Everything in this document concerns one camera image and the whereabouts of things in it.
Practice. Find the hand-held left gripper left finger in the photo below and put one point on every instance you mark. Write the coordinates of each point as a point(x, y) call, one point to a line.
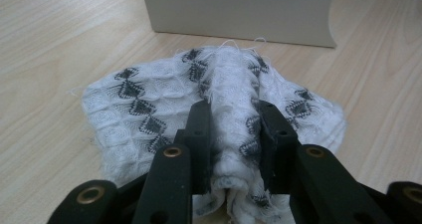
point(200, 144)

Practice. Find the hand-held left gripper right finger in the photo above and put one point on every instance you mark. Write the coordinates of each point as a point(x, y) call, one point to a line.
point(278, 144)

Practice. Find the white towel with black pattern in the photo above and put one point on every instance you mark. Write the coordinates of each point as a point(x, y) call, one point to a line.
point(232, 84)

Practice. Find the grey metal expandable rack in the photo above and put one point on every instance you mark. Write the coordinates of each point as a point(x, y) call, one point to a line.
point(239, 11)

